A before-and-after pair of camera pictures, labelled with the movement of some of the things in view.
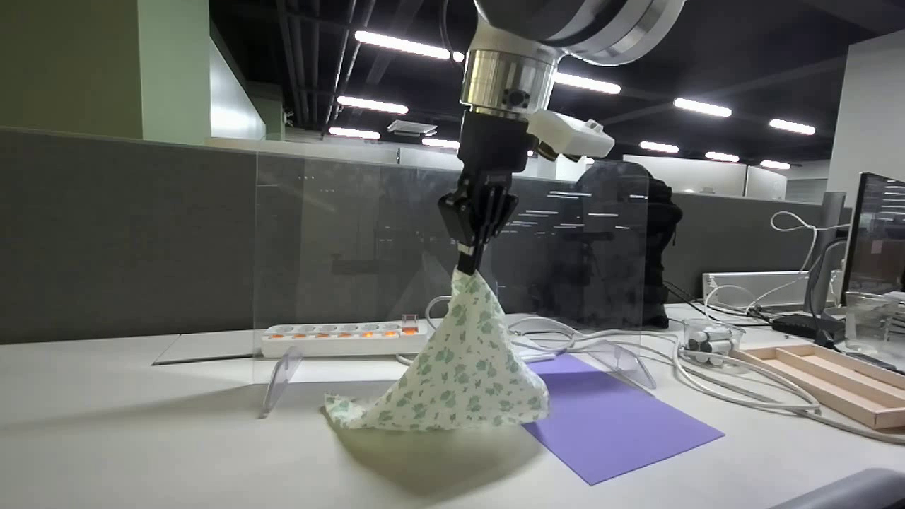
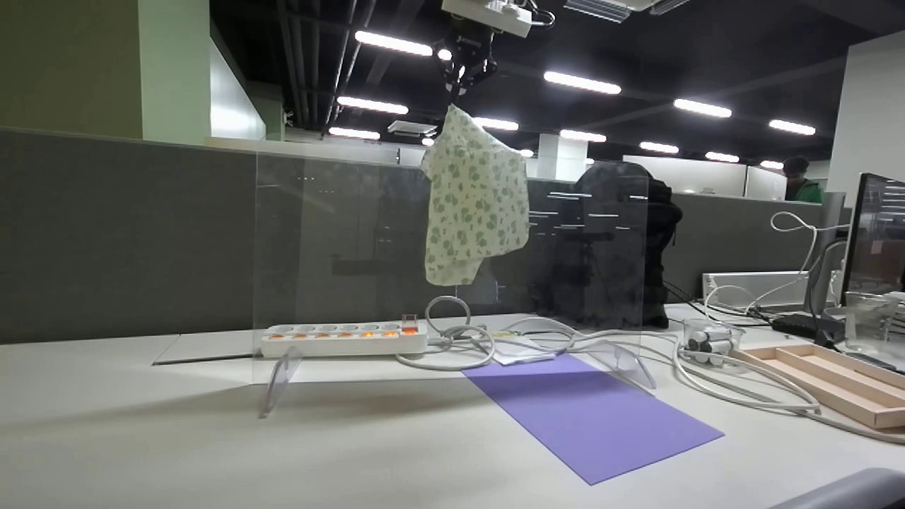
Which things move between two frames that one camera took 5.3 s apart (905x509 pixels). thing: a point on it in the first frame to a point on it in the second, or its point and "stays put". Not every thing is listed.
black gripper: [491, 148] to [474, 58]
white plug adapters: [710, 346] stays put
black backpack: [621, 221] stays put
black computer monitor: [874, 259] stays put
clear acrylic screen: [351, 262] stays put
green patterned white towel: [460, 404] to [476, 198]
